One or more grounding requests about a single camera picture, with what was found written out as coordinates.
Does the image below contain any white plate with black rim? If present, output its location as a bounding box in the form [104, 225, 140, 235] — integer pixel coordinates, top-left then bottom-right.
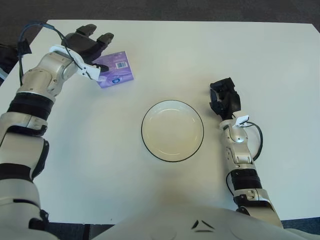
[140, 99, 205, 163]

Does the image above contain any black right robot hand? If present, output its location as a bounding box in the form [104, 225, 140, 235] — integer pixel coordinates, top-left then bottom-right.
[209, 77, 243, 120]

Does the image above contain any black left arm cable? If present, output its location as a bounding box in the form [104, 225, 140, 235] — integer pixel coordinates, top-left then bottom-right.
[16, 20, 89, 85]

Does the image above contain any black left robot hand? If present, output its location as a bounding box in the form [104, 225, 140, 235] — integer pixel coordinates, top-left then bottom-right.
[65, 23, 116, 74]

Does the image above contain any purple tissue paper pack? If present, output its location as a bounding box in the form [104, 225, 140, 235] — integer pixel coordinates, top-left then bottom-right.
[91, 50, 136, 89]

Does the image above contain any dark bag on floor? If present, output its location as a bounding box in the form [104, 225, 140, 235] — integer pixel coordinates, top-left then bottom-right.
[0, 43, 20, 81]

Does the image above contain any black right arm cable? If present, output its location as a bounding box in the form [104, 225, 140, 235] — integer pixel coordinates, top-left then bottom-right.
[245, 121, 264, 161]

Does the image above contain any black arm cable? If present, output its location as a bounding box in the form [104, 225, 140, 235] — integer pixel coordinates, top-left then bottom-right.
[245, 121, 264, 161]
[16, 20, 89, 85]

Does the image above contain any silver robot torso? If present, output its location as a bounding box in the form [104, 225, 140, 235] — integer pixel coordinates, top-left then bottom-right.
[91, 201, 320, 240]

